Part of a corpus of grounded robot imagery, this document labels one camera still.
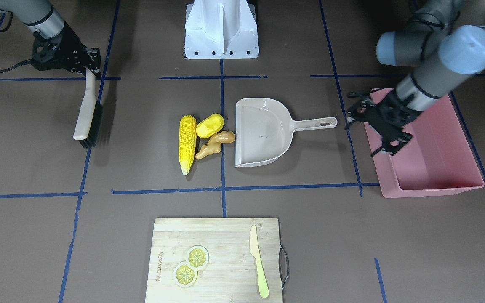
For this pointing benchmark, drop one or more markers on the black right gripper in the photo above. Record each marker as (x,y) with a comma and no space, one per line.
(68,41)

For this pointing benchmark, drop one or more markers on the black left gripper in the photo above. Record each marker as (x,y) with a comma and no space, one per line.
(394,112)

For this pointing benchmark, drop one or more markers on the beige hand brush black bristles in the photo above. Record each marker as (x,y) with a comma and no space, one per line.
(88,124)

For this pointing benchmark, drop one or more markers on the yellow toy corn cob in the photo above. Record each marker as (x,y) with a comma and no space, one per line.
(187,143)

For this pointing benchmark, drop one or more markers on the beige plastic dustpan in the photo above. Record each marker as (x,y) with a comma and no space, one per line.
(264,130)

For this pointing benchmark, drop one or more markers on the brown toy ginger root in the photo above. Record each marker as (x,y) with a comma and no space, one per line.
(214,144)

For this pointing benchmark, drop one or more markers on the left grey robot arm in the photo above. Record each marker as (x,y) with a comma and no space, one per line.
(442,58)

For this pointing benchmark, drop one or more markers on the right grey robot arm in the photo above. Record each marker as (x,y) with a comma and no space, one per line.
(36,15)

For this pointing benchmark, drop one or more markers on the pink plastic bin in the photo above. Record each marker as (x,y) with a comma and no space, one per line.
(437,161)

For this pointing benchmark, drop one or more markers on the yellow plastic toy knife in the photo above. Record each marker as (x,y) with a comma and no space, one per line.
(263,289)

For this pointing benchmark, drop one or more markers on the wooden cutting board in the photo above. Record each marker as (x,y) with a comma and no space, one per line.
(230,276)

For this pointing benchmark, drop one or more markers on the toy lemon slice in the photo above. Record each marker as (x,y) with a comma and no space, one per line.
(197,257)
(184,275)

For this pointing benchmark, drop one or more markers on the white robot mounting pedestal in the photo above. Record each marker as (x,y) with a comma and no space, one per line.
(221,29)

